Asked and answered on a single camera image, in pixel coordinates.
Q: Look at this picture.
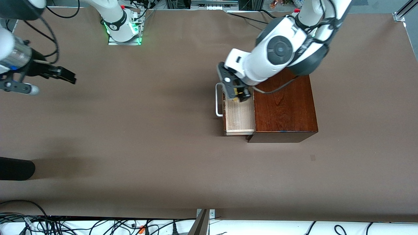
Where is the dark brown wooden cabinet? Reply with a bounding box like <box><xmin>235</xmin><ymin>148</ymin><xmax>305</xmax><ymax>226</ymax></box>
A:
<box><xmin>247</xmin><ymin>65</ymin><xmax>319</xmax><ymax>143</ymax></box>

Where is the tangled black cable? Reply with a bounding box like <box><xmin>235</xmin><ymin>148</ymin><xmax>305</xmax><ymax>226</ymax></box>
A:
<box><xmin>78</xmin><ymin>218</ymin><xmax>196</xmax><ymax>235</ymax></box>
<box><xmin>0</xmin><ymin>212</ymin><xmax>79</xmax><ymax>235</ymax></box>

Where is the white cable shelf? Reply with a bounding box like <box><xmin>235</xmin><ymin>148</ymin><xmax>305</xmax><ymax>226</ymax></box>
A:
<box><xmin>0</xmin><ymin>219</ymin><xmax>418</xmax><ymax>235</ymax></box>

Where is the black hanging cable loop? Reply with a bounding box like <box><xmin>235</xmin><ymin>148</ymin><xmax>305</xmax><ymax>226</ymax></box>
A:
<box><xmin>45</xmin><ymin>0</ymin><xmax>80</xmax><ymax>19</ymax></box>

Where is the black padded pole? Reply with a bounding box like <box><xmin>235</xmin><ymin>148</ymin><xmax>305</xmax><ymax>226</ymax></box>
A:
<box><xmin>0</xmin><ymin>157</ymin><xmax>36</xmax><ymax>181</ymax></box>

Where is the grey power strip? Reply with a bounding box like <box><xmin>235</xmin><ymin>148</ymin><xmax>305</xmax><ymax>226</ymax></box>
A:
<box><xmin>190</xmin><ymin>0</ymin><xmax>239</xmax><ymax>11</ymax></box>

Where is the wooden drawer with white handle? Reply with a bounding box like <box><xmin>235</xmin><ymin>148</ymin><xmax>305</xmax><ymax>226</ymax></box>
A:
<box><xmin>215</xmin><ymin>82</ymin><xmax>256</xmax><ymax>136</ymax></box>

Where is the grey metal beam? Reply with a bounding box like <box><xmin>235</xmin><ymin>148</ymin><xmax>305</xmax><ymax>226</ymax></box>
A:
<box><xmin>188</xmin><ymin>209</ymin><xmax>210</xmax><ymax>235</ymax></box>

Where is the aluminium corner bracket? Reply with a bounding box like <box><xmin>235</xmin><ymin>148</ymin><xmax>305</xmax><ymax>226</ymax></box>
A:
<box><xmin>196</xmin><ymin>209</ymin><xmax>216</xmax><ymax>220</ymax></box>

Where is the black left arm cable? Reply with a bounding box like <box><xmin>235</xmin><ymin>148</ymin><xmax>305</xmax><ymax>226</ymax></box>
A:
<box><xmin>252</xmin><ymin>74</ymin><xmax>301</xmax><ymax>95</ymax></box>

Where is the black looped cable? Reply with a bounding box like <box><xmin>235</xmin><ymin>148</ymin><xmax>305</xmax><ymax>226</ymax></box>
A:
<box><xmin>0</xmin><ymin>200</ymin><xmax>49</xmax><ymax>218</ymax></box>

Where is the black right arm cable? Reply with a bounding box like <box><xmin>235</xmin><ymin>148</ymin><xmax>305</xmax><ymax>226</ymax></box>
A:
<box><xmin>19</xmin><ymin>17</ymin><xmax>60</xmax><ymax>64</ymax></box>

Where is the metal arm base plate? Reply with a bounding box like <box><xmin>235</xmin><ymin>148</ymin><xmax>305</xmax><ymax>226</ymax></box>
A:
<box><xmin>108</xmin><ymin>8</ymin><xmax>142</xmax><ymax>46</ymax></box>

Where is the aluminium frame post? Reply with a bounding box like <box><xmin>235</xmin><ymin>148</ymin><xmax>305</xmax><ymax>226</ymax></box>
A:
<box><xmin>393</xmin><ymin>0</ymin><xmax>418</xmax><ymax>23</ymax></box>

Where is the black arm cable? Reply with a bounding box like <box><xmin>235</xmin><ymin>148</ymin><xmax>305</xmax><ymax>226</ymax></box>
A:
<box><xmin>252</xmin><ymin>74</ymin><xmax>301</xmax><ymax>95</ymax></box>
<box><xmin>19</xmin><ymin>17</ymin><xmax>60</xmax><ymax>64</ymax></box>

